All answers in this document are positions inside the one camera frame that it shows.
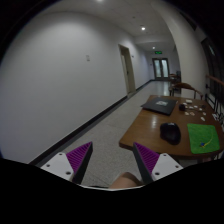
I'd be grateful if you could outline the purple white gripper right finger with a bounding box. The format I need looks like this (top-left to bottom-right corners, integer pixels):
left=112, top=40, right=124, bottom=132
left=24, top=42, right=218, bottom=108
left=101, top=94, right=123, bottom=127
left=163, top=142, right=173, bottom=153
left=133, top=143, right=182, bottom=184

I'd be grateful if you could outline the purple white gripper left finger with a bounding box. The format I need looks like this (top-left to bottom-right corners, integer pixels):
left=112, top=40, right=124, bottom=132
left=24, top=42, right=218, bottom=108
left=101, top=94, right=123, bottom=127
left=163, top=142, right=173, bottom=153
left=42, top=142, right=93, bottom=184

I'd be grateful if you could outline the black computer mouse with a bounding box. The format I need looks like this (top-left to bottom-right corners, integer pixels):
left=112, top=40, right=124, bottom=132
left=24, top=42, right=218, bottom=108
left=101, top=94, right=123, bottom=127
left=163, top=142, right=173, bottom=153
left=160, top=122, right=181, bottom=145

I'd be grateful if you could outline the green mouse pad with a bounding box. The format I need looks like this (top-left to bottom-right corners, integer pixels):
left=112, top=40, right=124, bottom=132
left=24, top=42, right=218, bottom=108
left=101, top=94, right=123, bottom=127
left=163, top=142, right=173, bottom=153
left=187, top=123, right=220, bottom=155

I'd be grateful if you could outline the person's knee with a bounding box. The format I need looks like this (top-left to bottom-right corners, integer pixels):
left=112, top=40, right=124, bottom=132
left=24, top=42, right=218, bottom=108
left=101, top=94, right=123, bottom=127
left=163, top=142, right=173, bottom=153
left=110, top=172, right=142, bottom=189

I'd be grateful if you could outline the wooden table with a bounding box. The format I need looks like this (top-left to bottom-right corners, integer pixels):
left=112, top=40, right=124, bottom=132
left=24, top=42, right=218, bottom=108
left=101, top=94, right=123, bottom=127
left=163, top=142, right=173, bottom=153
left=119, top=97, right=224, bottom=160

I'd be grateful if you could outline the black laptop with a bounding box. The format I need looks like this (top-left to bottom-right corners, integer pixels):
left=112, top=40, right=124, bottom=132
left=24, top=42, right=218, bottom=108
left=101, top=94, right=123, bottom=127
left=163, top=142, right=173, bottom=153
left=142, top=97, right=177, bottom=116

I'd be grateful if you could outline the small black round object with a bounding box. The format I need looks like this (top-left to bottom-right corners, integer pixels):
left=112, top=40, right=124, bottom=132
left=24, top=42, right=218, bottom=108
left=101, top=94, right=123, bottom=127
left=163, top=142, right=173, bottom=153
left=179, top=104, right=186, bottom=111

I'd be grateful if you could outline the wooden chair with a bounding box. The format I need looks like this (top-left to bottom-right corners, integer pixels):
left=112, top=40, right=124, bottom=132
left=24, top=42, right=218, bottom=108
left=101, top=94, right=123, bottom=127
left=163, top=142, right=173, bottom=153
left=169, top=83, right=203, bottom=100

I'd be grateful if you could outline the beige door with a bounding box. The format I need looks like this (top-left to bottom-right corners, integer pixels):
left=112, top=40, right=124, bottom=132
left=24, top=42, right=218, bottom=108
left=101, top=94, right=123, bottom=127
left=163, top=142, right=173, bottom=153
left=119, top=45, right=136, bottom=94

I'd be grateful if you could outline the glass double door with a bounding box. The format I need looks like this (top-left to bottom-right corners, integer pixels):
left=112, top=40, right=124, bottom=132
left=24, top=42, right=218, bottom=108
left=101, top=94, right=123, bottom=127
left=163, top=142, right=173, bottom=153
left=152, top=58, right=169, bottom=80

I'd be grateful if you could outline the wooden handrail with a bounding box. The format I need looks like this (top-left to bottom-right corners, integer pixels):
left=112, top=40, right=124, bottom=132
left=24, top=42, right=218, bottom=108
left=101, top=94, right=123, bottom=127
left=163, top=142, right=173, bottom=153
left=206, top=75, right=224, bottom=87

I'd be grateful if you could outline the green exit sign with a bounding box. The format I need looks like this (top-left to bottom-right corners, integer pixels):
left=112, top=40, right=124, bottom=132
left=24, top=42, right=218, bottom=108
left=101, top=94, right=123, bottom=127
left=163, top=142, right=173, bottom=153
left=155, top=51, right=162, bottom=55

